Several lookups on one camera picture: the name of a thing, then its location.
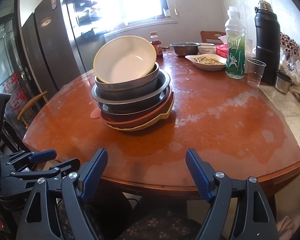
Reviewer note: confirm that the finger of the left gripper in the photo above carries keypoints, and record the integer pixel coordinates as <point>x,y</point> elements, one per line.
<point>66,167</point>
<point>41,157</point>

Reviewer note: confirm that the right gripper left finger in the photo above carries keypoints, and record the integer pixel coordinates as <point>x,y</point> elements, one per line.
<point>90,175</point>

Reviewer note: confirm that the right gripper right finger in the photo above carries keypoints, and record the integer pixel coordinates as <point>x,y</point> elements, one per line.
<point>202,175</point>

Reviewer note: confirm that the pink bear-shaped plate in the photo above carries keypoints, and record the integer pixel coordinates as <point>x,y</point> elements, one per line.
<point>135,119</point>

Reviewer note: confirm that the yellow shell-shaped plate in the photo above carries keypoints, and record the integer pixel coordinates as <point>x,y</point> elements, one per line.
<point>144,125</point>

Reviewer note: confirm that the large steel bowl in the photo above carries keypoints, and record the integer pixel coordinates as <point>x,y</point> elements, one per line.
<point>133,95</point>

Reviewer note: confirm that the small steel bowl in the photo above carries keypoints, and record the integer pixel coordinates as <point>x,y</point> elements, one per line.
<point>150,80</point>

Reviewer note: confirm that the yellow bowl with handle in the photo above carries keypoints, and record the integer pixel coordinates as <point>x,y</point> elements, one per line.
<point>124,59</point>

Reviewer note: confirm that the shallow steel pan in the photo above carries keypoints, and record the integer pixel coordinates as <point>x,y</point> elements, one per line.
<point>135,110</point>

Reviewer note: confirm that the yellow wooden chair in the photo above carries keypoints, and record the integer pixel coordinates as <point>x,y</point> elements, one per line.
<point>28,105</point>

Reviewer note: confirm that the glass display cabinet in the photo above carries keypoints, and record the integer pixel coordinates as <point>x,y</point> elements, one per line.
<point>15,76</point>

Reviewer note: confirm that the written paper sheet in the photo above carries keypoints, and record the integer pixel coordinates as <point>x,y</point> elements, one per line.
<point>288,105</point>

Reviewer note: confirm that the white dish of beans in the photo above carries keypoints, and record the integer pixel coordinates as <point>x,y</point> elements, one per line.
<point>211,62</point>

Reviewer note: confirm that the clear plastic cup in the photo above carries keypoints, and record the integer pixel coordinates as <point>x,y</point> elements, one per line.
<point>255,71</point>

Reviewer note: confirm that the small steel cup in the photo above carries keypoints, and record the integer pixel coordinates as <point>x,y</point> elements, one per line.
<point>283,82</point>

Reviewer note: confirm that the red tissue pack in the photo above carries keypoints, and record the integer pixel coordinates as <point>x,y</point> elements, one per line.
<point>222,50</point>

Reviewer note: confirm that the white ceramic bowl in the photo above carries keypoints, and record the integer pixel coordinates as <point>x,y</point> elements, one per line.
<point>206,48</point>

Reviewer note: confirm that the steel bowl at back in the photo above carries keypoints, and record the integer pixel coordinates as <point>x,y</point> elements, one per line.
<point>185,48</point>

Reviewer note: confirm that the grey refrigerator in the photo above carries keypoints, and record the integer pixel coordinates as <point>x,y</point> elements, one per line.
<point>61,39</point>

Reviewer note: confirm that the wooden chair back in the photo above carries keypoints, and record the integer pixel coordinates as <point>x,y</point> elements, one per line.
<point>211,36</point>

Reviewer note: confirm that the brown sauce bottle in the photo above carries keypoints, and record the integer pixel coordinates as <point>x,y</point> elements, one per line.
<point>156,44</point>

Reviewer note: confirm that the green drink bottle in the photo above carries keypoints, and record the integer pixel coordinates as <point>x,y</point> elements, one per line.
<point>235,34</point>

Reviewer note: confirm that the window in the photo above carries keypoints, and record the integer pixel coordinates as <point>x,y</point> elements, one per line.
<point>110,17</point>

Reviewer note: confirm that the black thermos flask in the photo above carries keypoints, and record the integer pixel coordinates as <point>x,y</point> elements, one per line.
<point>267,40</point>

